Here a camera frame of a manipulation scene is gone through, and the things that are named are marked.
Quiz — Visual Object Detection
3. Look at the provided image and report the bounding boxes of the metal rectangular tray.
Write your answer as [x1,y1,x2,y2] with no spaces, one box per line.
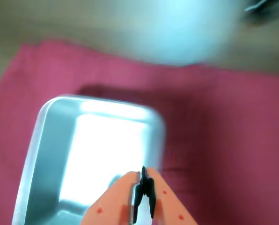
[11,94,168,225]

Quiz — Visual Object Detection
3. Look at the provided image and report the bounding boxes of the magenta cloth mat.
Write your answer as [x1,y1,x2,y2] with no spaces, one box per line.
[0,40,279,225]

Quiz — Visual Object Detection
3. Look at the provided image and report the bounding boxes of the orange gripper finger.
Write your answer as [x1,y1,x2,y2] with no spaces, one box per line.
[141,165,198,225]
[81,170,145,225]

